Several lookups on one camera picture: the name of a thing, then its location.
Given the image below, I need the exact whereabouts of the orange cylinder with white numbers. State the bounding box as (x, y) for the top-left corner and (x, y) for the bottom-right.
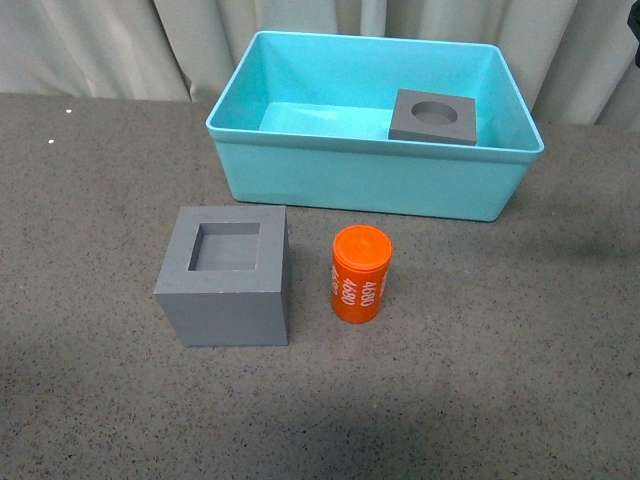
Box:
(331, 225), (393, 324)

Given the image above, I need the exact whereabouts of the gray block with square recess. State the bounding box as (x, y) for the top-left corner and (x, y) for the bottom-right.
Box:
(154, 206), (290, 347)

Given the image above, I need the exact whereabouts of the gray block with round hole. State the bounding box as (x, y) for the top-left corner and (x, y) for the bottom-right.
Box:
(388, 89), (477, 146)

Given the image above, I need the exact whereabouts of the light blue plastic box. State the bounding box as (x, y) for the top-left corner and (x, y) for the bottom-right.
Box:
(206, 31), (544, 221)

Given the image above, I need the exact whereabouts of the white pleated curtain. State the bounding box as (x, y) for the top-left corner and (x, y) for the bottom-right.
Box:
(0, 0), (640, 126)

